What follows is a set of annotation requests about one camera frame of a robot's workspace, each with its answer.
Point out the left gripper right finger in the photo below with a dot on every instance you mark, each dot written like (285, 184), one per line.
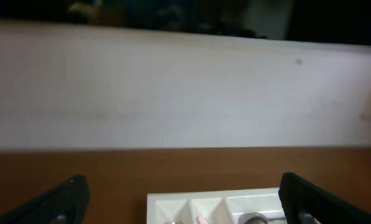
(304, 202)

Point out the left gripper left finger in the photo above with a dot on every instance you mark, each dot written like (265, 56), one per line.
(65, 203)

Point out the large steel spoon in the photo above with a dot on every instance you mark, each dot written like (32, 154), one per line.
(257, 218)

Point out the pink plastic knife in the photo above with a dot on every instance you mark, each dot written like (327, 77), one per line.
(201, 220)

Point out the white plastic cutlery tray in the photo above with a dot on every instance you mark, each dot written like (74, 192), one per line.
(216, 207)

